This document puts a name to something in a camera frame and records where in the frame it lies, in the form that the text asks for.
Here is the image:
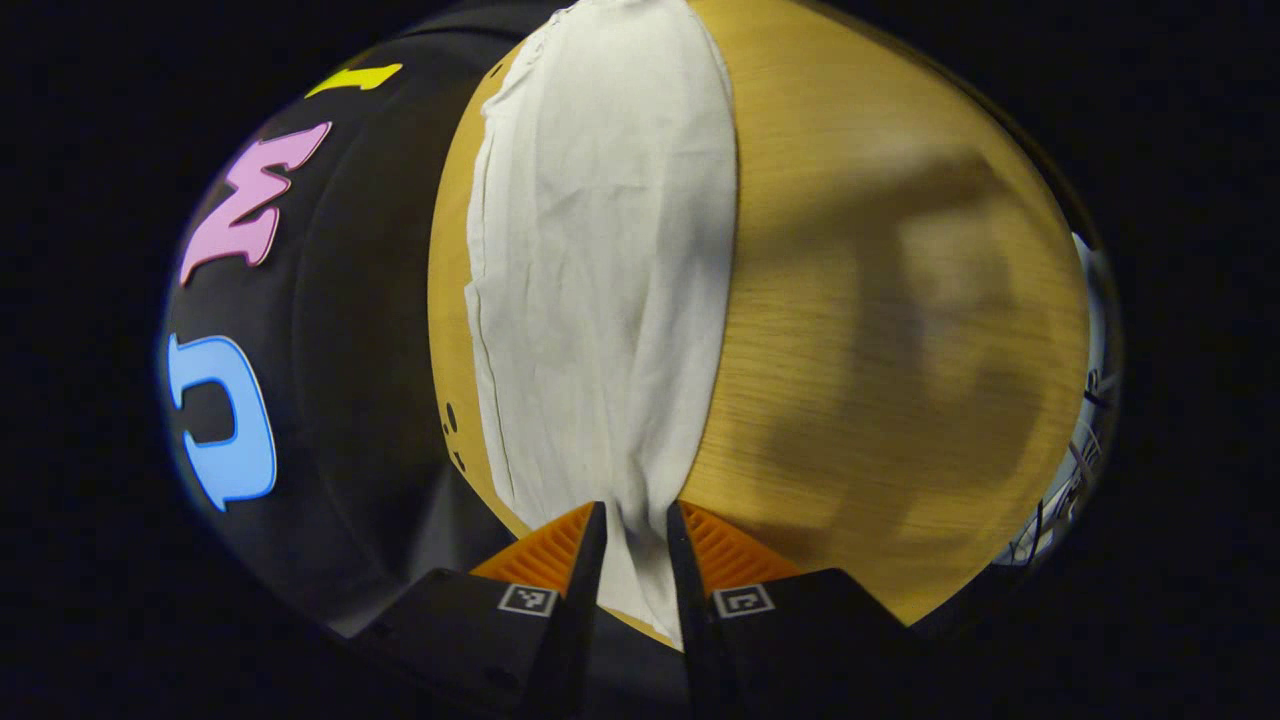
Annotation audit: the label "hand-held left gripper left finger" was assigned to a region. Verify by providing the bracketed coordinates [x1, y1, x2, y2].
[355, 501, 609, 719]

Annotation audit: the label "black backdrop cloth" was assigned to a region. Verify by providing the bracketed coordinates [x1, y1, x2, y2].
[160, 3, 576, 641]

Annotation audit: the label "white jeans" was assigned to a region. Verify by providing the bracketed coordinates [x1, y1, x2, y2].
[465, 0, 741, 651]

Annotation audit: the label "metal frame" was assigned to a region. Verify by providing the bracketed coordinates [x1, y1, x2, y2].
[1000, 232, 1116, 569]

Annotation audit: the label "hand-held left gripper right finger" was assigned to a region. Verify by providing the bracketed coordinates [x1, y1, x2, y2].
[666, 501, 914, 719]

